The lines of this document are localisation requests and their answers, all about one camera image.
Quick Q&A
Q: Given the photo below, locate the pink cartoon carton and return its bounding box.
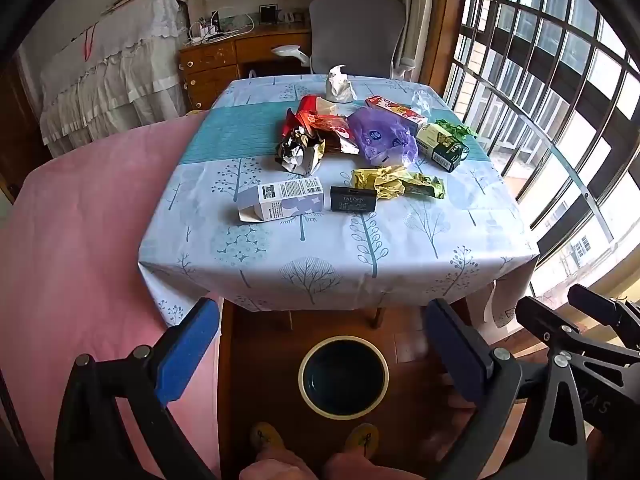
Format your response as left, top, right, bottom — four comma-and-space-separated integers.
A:
365, 96, 428, 128

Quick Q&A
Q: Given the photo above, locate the clear plastic wrapper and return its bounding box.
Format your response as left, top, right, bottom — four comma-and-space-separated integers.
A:
410, 89, 443, 116

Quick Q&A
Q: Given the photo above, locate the green foil wrapper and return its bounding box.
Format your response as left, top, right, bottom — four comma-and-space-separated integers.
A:
435, 118, 478, 141

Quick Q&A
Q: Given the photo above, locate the white cable bundle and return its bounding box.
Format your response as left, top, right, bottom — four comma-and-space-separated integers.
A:
187, 7, 256, 43

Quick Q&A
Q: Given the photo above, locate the small black box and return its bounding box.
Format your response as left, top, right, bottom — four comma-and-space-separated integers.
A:
330, 186, 378, 212

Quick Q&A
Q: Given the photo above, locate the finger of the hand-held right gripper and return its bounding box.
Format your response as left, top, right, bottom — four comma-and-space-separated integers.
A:
515, 296, 640, 367
567, 285, 640, 350

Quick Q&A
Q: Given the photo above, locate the grey office chair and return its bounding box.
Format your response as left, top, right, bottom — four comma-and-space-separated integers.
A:
308, 0, 416, 78

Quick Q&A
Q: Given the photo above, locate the red snack bag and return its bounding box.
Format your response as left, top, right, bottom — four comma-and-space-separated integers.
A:
295, 110, 361, 156

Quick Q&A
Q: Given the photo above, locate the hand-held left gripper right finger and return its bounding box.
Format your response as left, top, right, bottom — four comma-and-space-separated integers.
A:
424, 298, 602, 480

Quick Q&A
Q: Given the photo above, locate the dark bin with cream rim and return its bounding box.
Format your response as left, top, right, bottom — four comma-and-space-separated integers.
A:
298, 335, 390, 417

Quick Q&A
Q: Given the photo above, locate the pink bedspread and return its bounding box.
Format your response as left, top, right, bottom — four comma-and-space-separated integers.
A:
0, 110, 223, 480

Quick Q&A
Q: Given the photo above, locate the wooden desk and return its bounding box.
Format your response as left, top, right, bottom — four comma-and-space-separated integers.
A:
179, 25, 313, 111

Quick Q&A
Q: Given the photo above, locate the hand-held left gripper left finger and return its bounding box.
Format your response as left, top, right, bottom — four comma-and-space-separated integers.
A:
54, 297, 222, 480

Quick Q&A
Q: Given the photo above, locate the person's left leg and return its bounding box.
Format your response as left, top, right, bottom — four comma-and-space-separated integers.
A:
240, 452, 321, 480

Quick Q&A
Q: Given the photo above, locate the person's leg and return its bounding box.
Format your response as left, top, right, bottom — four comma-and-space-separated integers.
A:
240, 452, 321, 480
322, 452, 426, 480

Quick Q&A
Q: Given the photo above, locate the green and cream box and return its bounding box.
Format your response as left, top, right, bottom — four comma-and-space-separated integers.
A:
416, 122, 470, 173

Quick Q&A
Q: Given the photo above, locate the white lace cover cloth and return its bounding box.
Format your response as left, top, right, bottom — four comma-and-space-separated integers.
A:
39, 0, 193, 158

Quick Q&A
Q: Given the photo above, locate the window grille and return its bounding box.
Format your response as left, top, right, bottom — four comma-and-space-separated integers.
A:
442, 0, 640, 281

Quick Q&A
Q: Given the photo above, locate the white crumpled tissue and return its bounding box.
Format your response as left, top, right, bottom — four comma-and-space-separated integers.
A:
325, 65, 357, 102

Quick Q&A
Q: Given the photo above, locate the person's right leg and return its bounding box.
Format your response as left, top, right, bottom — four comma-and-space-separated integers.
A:
322, 452, 426, 480

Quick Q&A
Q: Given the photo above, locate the white handheld steamer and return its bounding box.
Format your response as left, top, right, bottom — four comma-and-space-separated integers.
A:
271, 45, 312, 68

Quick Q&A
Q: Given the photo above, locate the red paper wrapper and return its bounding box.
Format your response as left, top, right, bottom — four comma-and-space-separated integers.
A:
282, 95, 321, 136

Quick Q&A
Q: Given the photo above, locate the small cream box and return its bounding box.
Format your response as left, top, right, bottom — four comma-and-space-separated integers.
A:
315, 96, 346, 116

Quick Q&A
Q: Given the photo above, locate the yellow green crumpled wrapper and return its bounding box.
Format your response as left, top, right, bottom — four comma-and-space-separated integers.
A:
350, 165, 446, 201

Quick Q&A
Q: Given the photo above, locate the tree print tablecloth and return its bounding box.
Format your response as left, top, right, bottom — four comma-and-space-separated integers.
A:
137, 74, 541, 328

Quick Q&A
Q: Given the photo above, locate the gold black crumpled wrapper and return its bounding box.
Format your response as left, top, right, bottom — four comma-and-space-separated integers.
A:
274, 127, 326, 176

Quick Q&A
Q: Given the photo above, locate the yellow slipper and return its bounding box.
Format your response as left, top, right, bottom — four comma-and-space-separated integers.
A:
345, 422, 380, 458
250, 422, 286, 453

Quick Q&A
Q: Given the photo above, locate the purple plastic pack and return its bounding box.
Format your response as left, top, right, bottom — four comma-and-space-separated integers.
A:
347, 107, 418, 166

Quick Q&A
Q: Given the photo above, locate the white lavender carton box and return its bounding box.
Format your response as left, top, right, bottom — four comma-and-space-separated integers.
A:
237, 176, 325, 223

